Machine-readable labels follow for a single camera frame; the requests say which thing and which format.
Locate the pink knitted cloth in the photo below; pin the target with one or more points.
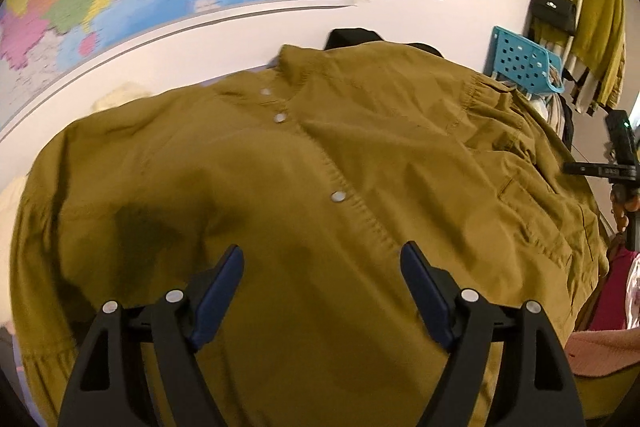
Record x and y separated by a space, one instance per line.
605 352

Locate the yellow-green hanging cardigan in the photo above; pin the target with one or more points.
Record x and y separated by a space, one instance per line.
602 32

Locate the black cloth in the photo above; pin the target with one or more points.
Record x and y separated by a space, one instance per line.
350 38

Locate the person's pink top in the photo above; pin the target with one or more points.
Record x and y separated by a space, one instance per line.
615 287

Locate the black handbag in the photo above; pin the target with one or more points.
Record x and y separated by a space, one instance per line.
552 12

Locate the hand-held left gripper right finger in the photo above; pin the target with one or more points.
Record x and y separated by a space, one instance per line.
425 292

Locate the person's right hand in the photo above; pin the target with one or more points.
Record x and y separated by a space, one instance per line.
620 212

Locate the olive button-up shirt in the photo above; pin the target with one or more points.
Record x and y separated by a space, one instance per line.
300 157

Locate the blue perforated plastic basket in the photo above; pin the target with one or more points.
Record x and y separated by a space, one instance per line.
515 57

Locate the cream fluffy cloth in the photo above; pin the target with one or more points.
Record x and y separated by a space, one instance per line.
122 96

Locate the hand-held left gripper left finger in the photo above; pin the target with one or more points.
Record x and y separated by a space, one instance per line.
220 292

